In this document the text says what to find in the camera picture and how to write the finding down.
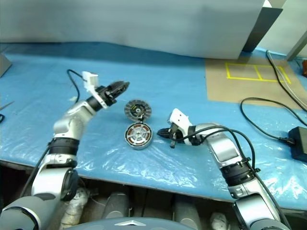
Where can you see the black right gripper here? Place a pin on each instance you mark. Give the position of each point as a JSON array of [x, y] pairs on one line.
[[174, 135]]

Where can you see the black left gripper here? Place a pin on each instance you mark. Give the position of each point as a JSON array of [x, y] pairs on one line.
[[106, 95]]

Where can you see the grey motor rotor disc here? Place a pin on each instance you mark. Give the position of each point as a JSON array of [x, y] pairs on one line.
[[138, 110]]

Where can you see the motor stator with copper windings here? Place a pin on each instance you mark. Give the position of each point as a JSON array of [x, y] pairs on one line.
[[127, 137]]

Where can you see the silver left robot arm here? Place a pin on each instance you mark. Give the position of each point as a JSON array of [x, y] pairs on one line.
[[69, 127]]

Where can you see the blue plastic table sheet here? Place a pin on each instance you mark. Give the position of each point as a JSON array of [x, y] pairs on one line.
[[168, 69]]

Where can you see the white backdrop board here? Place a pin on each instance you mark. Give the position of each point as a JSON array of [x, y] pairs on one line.
[[132, 21]]

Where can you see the brown cardboard sheet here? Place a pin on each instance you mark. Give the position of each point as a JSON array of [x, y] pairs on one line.
[[223, 88]]

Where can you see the dark grey rounded shape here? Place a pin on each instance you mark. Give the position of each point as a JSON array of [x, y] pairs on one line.
[[187, 215], [117, 206]]

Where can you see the yellow tape rectangle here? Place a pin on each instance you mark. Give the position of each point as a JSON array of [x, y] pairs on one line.
[[242, 78]]

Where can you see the grey robot torso with emblem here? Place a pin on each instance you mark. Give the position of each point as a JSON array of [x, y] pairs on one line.
[[132, 224]]

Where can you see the white wrapped rounded shape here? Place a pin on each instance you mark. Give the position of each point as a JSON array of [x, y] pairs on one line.
[[79, 210], [219, 221]]

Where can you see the metal scissors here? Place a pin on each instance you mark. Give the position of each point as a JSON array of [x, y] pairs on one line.
[[6, 106]]

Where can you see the grey angled block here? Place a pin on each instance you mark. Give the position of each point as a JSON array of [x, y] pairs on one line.
[[3, 65]]

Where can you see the black power adapter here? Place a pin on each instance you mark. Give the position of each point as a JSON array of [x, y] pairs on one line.
[[299, 142]]

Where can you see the red-brown object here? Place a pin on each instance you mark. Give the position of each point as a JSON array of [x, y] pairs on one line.
[[305, 68]]

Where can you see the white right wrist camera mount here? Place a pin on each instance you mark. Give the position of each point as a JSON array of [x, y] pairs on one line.
[[180, 118]]

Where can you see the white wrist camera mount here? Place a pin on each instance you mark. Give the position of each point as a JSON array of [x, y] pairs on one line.
[[91, 79], [180, 118]]

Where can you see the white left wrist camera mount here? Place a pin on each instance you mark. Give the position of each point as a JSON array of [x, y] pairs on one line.
[[91, 79]]

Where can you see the grey metal post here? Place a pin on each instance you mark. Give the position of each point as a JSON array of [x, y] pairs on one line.
[[298, 45]]

